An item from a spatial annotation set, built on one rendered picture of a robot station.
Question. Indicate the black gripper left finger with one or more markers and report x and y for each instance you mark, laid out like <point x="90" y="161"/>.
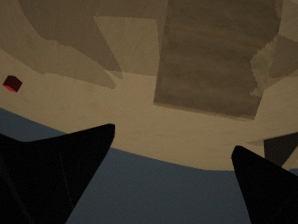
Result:
<point x="47" y="176"/>

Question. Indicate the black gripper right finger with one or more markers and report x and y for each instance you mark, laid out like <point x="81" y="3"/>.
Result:
<point x="270" y="192"/>

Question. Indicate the small red cube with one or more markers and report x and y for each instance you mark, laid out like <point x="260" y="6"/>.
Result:
<point x="12" y="83"/>

